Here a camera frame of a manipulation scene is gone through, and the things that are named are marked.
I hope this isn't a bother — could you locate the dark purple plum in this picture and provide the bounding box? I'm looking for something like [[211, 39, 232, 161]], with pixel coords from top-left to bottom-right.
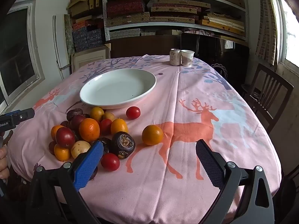
[[67, 108, 84, 121]]

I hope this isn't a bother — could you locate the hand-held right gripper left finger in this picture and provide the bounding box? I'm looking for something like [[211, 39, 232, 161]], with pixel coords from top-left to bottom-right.
[[25, 141, 104, 224]]

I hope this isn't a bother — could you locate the orange mandarin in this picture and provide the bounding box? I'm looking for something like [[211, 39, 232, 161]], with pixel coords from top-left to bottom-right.
[[110, 119, 129, 134], [79, 118, 101, 142], [141, 125, 164, 146], [51, 125, 64, 140], [54, 144, 71, 161]]

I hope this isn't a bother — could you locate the white paper cup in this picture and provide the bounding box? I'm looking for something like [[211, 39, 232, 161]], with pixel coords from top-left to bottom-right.
[[181, 50, 195, 67]]

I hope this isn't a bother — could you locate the black chair backrest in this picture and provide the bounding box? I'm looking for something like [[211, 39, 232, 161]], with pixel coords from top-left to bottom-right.
[[180, 32, 221, 60]]

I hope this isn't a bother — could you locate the wooden picture frame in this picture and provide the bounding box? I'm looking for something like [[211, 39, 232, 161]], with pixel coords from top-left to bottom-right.
[[71, 45, 110, 73]]

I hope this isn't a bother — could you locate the white framed window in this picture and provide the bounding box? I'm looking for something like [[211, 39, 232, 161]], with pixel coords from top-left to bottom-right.
[[0, 0, 45, 112]]

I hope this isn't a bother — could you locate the pink folded cloth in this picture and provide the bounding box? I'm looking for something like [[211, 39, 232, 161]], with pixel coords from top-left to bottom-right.
[[182, 27, 216, 37]]

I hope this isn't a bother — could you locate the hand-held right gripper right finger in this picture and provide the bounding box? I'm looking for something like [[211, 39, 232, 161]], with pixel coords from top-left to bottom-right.
[[196, 139, 275, 224]]

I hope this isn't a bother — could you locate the red cherry tomato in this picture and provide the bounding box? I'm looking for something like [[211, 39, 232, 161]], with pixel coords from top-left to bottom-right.
[[100, 119, 112, 136], [101, 153, 120, 171], [126, 106, 141, 119]]

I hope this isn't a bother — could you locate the yellow-green citrus fruit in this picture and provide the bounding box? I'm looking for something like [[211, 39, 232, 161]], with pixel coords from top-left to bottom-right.
[[90, 107, 105, 122]]

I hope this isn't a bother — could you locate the white metal shelf rack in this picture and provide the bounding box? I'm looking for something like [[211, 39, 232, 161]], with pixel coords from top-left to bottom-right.
[[103, 0, 249, 42]]

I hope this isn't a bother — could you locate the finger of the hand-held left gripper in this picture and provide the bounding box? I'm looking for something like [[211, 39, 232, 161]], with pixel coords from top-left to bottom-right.
[[13, 108, 35, 122], [0, 110, 21, 119]]

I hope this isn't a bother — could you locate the stack of patterned flat boxes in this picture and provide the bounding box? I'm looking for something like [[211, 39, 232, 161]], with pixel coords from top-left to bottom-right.
[[106, 0, 246, 36]]

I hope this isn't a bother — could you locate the pale drink can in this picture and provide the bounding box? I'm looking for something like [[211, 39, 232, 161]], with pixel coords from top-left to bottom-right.
[[170, 49, 181, 66]]

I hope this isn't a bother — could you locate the stack of blue patterned boxes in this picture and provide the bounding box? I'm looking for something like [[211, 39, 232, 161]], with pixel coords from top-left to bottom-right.
[[72, 20, 104, 52]]

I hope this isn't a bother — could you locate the pink deer print tablecloth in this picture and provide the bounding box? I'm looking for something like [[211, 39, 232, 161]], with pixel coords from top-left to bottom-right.
[[7, 54, 282, 224]]

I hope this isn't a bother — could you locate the pale yellow fruit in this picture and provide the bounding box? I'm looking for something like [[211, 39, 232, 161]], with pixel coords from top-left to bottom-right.
[[71, 141, 91, 159]]

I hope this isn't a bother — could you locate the green marbled board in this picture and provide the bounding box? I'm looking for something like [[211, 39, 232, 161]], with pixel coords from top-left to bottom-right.
[[64, 14, 75, 54]]

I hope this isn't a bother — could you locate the stack of brown flat boxes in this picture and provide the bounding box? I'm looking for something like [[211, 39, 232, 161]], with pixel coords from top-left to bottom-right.
[[68, 0, 103, 24]]

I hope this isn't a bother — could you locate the person's left hand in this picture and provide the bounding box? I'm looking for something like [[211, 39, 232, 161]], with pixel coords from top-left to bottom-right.
[[0, 145, 10, 180]]

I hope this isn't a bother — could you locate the white ceramic plate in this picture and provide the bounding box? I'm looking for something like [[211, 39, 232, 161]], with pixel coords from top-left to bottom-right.
[[80, 68, 157, 110]]

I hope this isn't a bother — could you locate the bright window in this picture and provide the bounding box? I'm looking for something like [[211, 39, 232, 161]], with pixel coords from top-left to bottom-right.
[[278, 0, 299, 68]]

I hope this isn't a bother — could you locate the dark wooden chair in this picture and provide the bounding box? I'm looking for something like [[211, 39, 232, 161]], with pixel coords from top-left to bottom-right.
[[241, 63, 294, 133]]

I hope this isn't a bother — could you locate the dark wooden cabinet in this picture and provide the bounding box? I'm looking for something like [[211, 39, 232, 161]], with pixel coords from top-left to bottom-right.
[[105, 35, 249, 91]]

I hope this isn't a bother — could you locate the large dark water chestnut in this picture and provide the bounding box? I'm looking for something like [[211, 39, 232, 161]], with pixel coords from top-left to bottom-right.
[[111, 131, 135, 159]]

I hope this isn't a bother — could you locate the white board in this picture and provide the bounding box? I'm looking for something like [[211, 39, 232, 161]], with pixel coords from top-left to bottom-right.
[[53, 15, 70, 80]]

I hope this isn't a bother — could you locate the beige patterned curtain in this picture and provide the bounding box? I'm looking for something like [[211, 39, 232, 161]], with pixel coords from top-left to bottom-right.
[[256, 0, 284, 66]]

